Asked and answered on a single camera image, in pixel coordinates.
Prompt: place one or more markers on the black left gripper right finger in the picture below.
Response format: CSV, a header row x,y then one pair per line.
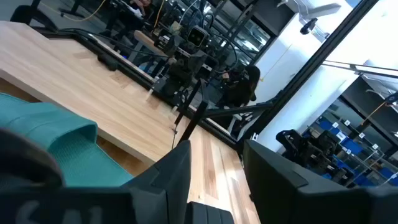
x,y
280,193

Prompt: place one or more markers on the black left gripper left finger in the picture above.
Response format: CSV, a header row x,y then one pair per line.
x,y
161,186

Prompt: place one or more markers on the teal mesh fabric garment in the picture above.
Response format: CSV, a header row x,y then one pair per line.
x,y
62,149

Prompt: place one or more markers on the pile of black robot parts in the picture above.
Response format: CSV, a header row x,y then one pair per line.
x,y
304,152

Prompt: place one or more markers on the person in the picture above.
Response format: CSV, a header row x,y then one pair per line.
x,y
242,90
133,15

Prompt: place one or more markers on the rack with blue bins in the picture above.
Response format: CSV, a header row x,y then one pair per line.
x,y
351,146

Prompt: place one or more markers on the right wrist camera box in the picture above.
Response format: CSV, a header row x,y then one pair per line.
x,y
197,36

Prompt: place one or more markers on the black wall camera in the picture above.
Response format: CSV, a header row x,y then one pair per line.
x,y
308,26

